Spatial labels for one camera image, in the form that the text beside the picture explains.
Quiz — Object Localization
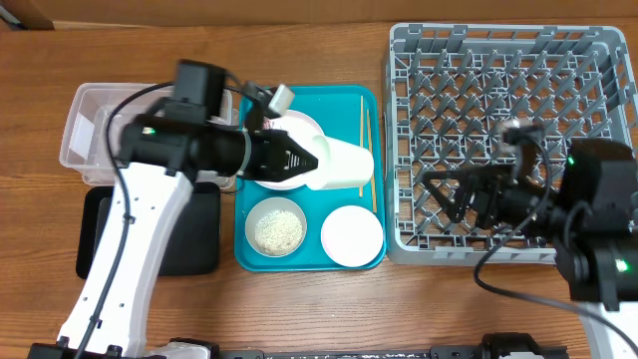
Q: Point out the white cup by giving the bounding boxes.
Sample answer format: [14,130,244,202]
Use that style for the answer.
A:
[305,135,374,190]

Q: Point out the grey bowl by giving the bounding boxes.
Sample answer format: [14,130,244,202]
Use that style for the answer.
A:
[244,197,307,258]

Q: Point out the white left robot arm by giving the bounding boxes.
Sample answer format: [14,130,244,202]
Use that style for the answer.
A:
[28,115,318,359]

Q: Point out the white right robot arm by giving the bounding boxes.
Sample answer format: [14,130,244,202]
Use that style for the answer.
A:
[420,138,637,358]

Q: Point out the large white plate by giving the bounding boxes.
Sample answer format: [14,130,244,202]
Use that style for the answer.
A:
[258,110,324,190]

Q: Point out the scattered rice grains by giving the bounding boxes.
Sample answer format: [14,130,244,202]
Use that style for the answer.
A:
[255,210,304,256]

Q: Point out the teal plastic tray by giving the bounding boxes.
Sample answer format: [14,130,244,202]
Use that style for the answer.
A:
[234,85,385,272]

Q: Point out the right wooden chopstick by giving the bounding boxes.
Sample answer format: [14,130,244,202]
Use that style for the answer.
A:
[366,110,377,213]

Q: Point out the small white plate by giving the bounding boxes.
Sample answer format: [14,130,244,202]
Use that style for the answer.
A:
[321,205,384,268]

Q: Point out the black tray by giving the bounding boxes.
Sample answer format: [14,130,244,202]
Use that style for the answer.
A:
[76,182,220,279]

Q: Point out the grey dish rack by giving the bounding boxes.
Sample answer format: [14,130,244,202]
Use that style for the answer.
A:
[383,23,637,265]

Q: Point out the clear plastic bin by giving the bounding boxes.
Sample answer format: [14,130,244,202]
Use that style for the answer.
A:
[58,82,234,186]

